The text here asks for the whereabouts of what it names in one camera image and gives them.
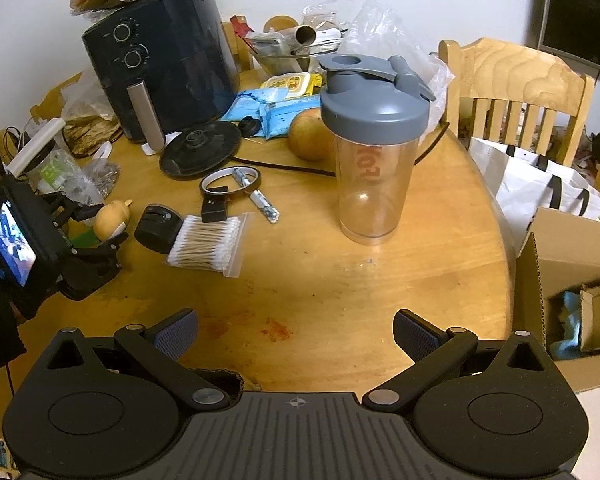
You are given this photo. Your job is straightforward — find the glass bowl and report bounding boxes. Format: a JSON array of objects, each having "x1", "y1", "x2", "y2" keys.
[{"x1": 250, "y1": 35, "x2": 343, "y2": 77}]

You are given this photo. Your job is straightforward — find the clear plastic bag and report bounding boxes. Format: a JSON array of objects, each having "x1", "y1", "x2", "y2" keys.
[{"x1": 60, "y1": 72, "x2": 116, "y2": 121}]

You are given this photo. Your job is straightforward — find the clear shaker bottle grey lid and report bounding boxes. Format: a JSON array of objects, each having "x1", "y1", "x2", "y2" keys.
[{"x1": 318, "y1": 54, "x2": 437, "y2": 247}]

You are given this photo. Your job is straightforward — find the black kettle base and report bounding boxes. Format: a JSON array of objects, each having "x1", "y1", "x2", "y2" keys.
[{"x1": 159, "y1": 122, "x2": 244, "y2": 180}]

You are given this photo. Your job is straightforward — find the white tub green label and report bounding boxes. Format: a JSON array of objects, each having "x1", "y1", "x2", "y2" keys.
[{"x1": 27, "y1": 147, "x2": 76, "y2": 196}]

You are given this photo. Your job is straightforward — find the dark screen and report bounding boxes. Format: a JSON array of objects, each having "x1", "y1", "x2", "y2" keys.
[{"x1": 532, "y1": 0, "x2": 600, "y2": 78}]

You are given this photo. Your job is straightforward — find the small black box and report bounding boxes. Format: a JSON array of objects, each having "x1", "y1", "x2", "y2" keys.
[{"x1": 201, "y1": 194, "x2": 229, "y2": 224}]

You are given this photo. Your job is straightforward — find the black round device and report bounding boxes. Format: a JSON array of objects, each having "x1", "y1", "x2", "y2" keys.
[{"x1": 134, "y1": 203, "x2": 185, "y2": 254}]

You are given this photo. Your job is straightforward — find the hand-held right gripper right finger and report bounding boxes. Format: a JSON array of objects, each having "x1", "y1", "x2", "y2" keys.
[{"x1": 362, "y1": 308, "x2": 556, "y2": 408}]

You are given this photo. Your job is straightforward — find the silver blister strip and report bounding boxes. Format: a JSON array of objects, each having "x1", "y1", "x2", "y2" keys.
[{"x1": 232, "y1": 167, "x2": 281, "y2": 224}]

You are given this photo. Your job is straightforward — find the white shopping bag black handles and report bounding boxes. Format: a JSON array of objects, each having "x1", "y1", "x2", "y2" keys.
[{"x1": 467, "y1": 136, "x2": 600, "y2": 261}]

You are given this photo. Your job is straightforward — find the brown onion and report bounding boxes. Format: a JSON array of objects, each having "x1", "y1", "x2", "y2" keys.
[{"x1": 287, "y1": 108, "x2": 337, "y2": 162}]

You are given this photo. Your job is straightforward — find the tape roll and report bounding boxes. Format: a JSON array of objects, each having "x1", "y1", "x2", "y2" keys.
[{"x1": 199, "y1": 167, "x2": 262, "y2": 201}]

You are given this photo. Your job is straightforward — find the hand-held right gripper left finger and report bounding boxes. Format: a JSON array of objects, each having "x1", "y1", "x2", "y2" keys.
[{"x1": 45, "y1": 307, "x2": 231, "y2": 411}]

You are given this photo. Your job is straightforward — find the clear bag of dark seeds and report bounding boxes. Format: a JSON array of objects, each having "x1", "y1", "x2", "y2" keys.
[{"x1": 62, "y1": 152, "x2": 122, "y2": 206}]

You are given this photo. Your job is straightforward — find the yellow toy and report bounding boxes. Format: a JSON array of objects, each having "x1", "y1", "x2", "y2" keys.
[{"x1": 92, "y1": 199, "x2": 133, "y2": 241}]

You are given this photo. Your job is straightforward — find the light blue cloth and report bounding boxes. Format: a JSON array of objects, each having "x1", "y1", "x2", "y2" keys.
[{"x1": 547, "y1": 290, "x2": 586, "y2": 361}]

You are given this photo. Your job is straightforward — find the bag of cotton swabs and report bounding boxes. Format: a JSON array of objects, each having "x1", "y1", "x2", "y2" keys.
[{"x1": 166, "y1": 212, "x2": 248, "y2": 278}]

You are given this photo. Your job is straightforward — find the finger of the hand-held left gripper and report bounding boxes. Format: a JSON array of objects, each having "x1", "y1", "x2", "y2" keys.
[
  {"x1": 70, "y1": 232, "x2": 130, "y2": 263},
  {"x1": 55, "y1": 191, "x2": 106, "y2": 223}
]

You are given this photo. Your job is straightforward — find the blue packet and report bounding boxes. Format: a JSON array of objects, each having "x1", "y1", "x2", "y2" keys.
[
  {"x1": 219, "y1": 87, "x2": 292, "y2": 123},
  {"x1": 262, "y1": 95, "x2": 323, "y2": 139}
]

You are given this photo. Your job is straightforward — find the white plastic bag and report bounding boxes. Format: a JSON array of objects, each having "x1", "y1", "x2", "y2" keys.
[{"x1": 340, "y1": 0, "x2": 456, "y2": 133}]

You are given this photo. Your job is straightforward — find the black kettle base cable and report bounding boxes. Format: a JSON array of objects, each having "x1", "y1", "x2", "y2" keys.
[{"x1": 230, "y1": 120, "x2": 451, "y2": 178}]

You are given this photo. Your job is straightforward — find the black air fryer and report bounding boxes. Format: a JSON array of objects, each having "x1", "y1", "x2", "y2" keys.
[{"x1": 81, "y1": 0, "x2": 240, "y2": 153}]

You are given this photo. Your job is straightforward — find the brown paper bag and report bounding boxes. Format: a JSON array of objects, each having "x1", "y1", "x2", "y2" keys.
[{"x1": 62, "y1": 112, "x2": 126, "y2": 158}]

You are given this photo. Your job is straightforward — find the foil roll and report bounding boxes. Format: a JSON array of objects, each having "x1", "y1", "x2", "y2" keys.
[{"x1": 292, "y1": 25, "x2": 343, "y2": 47}]

